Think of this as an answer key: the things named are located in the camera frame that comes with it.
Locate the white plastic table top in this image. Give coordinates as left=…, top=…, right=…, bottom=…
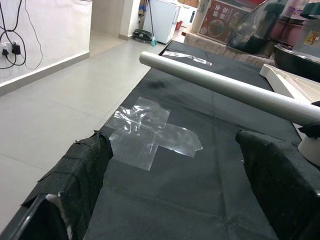
left=259, top=63, right=320, bottom=168

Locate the black round wok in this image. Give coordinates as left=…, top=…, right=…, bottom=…
left=273, top=43, right=320, bottom=83

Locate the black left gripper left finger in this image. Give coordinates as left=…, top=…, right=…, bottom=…
left=21, top=131, right=114, bottom=240

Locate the clear plastic container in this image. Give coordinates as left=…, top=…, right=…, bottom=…
left=292, top=14, right=320, bottom=57

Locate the thin grey wall cable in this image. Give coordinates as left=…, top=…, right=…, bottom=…
left=23, top=0, right=45, bottom=71

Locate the green pot lid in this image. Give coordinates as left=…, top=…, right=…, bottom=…
left=299, top=2, right=320, bottom=20

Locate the white chest freezer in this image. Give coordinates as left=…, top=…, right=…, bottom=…
left=143, top=0, right=181, bottom=45

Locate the black wall cable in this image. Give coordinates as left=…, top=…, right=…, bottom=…
left=0, top=0, right=27, bottom=70

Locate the black coiled hose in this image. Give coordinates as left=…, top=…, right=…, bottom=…
left=133, top=28, right=153, bottom=42

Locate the white plastic table leg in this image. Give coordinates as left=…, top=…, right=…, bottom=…
left=139, top=51, right=320, bottom=125

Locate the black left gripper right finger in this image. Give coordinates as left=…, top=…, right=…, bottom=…
left=236, top=129, right=320, bottom=240

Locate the beige cloth covered bench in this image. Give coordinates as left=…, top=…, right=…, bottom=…
left=183, top=31, right=276, bottom=67

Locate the black tablecloth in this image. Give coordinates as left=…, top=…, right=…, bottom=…
left=0, top=39, right=320, bottom=240

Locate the clear plastic bag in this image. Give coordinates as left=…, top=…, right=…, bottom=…
left=162, top=51, right=213, bottom=67
left=106, top=96, right=204, bottom=172

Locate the white wall socket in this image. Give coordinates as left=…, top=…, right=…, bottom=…
left=0, top=41, right=20, bottom=60

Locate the red printed carton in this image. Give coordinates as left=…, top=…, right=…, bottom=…
left=198, top=0, right=248, bottom=43

